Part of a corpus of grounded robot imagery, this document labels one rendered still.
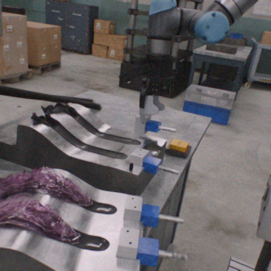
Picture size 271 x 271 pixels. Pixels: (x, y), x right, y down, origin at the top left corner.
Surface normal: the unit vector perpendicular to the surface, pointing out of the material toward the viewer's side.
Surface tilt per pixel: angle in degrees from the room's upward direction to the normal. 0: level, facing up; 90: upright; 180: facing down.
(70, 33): 90
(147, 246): 0
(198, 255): 1
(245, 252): 0
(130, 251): 90
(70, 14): 90
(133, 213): 90
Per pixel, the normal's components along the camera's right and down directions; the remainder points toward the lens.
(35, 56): -0.26, 0.36
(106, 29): -0.46, 0.31
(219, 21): 0.09, 0.41
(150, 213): 0.12, -0.91
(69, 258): 0.44, -0.81
